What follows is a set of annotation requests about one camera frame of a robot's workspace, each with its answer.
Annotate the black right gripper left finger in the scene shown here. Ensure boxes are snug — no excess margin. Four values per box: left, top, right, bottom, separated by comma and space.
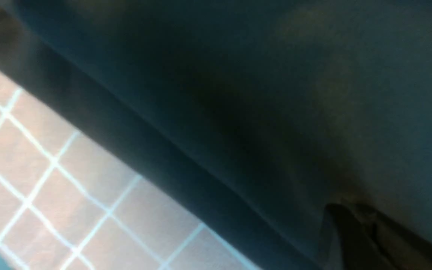
317, 204, 395, 270

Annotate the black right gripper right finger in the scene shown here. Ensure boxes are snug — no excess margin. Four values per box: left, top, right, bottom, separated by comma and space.
355, 204, 432, 270

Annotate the dark gray long-sleeve top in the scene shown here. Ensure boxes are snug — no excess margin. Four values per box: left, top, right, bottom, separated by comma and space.
0, 0, 432, 270

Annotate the pink checkered tablecloth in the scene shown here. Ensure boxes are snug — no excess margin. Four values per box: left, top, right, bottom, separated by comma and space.
0, 73, 258, 270

